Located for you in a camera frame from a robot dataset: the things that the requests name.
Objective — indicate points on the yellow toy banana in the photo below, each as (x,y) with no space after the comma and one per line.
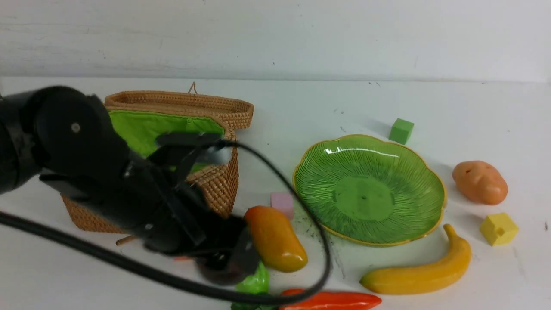
(423,279)

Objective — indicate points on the green glass leaf plate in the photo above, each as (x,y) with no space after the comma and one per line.
(369,191)

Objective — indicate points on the orange toy carrot green leaves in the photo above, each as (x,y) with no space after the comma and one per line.
(323,300)

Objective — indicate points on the woven wicker basket green lining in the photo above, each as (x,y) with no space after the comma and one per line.
(140,129)

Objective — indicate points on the pink foam cube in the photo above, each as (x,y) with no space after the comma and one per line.
(283,202)

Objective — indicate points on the green toy cucumber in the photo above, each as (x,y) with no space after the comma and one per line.
(257,283)

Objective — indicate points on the green foam cube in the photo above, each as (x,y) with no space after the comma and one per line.
(401,131)

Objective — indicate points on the yellow foam cube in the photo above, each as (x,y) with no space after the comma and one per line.
(499,229)

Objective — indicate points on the orange yellow toy mango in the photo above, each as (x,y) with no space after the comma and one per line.
(275,239)

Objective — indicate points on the brown toy potato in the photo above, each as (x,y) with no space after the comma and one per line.
(480,182)

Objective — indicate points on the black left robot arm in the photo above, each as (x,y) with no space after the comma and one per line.
(69,141)

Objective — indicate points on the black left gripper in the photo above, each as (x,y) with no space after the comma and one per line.
(153,200)

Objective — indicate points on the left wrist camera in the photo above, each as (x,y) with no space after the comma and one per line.
(186,149)

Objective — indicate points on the purple toy mangosteen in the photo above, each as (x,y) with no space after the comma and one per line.
(219,272)

